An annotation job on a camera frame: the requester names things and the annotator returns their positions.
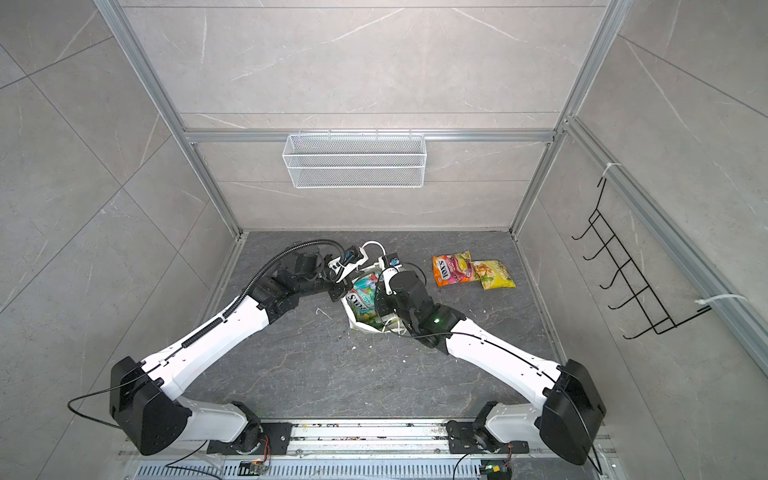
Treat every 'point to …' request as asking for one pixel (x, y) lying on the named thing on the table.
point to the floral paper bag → (373, 269)
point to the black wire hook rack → (657, 320)
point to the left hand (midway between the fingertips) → (360, 263)
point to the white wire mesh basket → (355, 161)
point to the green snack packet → (362, 300)
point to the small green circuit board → (495, 469)
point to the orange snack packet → (451, 269)
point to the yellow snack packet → (492, 275)
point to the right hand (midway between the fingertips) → (377, 282)
